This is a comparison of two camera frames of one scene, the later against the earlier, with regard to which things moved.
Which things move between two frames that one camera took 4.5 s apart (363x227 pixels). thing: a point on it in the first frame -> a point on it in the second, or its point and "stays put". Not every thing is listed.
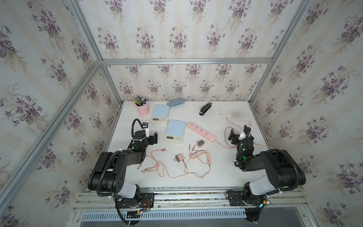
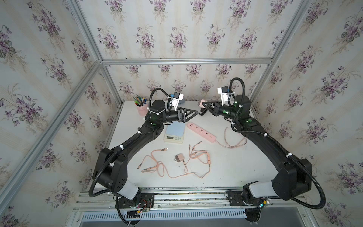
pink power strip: [202, 132] stays put
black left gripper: [152, 140] -> [183, 115]
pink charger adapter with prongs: [179, 157] stays put
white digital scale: [175, 131] stays put
